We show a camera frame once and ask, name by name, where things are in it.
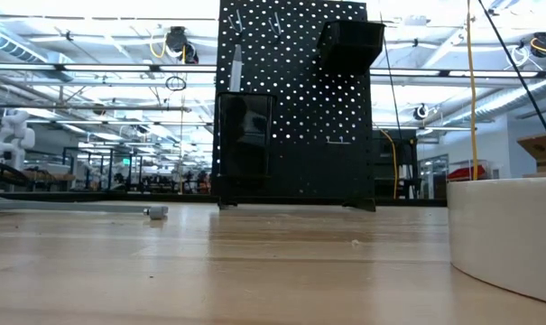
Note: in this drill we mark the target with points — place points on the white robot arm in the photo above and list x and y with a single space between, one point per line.
13 135

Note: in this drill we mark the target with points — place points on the black perforated pegboard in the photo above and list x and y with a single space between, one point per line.
299 180

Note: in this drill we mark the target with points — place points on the grey hacksaw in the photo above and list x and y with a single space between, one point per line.
157 212

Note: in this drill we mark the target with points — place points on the red container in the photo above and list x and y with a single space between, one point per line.
466 173

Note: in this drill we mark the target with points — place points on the wide black bin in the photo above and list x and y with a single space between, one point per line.
349 45

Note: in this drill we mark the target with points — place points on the grey torpedo level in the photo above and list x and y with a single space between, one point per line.
235 72

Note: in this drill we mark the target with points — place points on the silver double-prong peg hook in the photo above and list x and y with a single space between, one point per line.
338 142

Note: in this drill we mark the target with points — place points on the silver curved peg hook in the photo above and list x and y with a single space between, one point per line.
239 20
278 22

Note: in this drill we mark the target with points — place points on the brown cardboard box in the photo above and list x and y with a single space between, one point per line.
541 149

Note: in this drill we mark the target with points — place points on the black perforated cabinet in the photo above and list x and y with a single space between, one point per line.
408 149

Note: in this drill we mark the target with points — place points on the white tape roll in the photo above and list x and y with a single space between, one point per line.
502 234

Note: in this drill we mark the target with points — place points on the tall narrow black bin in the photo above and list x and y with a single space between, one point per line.
245 135

